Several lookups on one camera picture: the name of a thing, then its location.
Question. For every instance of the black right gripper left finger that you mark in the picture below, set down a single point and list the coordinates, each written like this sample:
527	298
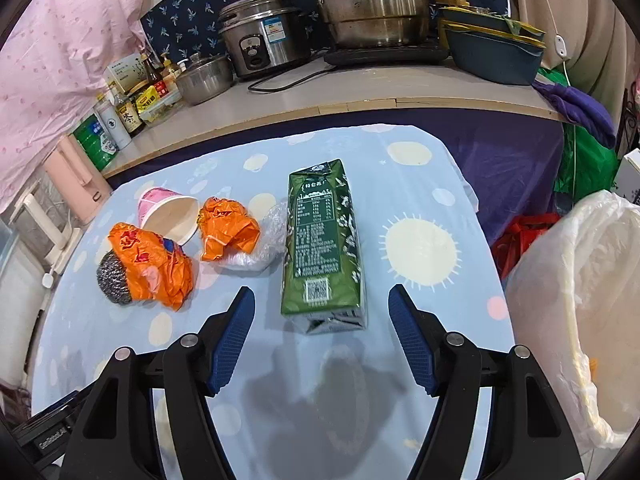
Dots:
195	368

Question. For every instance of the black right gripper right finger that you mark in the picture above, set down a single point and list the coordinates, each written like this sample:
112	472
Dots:
447	366

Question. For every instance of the orange plastic bag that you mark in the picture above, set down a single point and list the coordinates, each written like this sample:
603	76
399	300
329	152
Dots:
155	268

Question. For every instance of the clear plastic bag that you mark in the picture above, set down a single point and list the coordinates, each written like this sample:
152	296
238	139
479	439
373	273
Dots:
269	248

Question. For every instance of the pink paper cup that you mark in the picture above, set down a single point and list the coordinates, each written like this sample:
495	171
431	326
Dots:
168	214

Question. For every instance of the green milk carton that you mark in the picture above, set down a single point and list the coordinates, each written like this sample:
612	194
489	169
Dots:
322	283

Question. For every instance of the white lined trash bin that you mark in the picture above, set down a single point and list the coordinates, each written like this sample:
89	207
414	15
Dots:
573	300

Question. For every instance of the light blue dotted tablecloth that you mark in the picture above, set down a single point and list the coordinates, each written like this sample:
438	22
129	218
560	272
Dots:
322	389

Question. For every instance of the steel wool scrubber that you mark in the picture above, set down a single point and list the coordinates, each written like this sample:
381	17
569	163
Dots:
112	279

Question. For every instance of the pink electric kettle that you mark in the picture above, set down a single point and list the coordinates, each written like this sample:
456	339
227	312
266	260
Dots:
81	185

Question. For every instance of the green bag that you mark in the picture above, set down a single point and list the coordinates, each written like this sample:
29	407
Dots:
586	166

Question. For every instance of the white bottle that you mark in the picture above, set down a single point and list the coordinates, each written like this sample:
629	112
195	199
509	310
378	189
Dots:
111	121

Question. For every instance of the dark soy sauce bottle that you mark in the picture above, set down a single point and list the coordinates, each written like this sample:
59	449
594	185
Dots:
127	112

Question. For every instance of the white milk carton box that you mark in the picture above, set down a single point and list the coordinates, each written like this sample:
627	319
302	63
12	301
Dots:
627	181

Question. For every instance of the clear glass food container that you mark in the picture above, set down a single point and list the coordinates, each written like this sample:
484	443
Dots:
153	108

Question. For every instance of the small steel lidded pot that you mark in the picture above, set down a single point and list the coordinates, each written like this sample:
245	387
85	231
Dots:
204	78

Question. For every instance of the white seasoning box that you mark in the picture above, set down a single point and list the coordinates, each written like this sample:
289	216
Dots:
126	73

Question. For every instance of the black induction cooktop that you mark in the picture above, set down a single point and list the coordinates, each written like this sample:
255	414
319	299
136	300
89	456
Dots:
428	54

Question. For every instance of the stacked teal yellow basins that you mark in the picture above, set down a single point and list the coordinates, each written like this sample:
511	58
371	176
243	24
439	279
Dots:
490	46

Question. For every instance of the steel rice cooker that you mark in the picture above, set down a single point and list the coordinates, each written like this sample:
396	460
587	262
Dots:
263	37

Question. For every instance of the pink curtain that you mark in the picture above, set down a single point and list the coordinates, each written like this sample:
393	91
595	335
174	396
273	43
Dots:
52	67

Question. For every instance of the beige curtain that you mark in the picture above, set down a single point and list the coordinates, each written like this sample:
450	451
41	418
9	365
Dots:
592	40

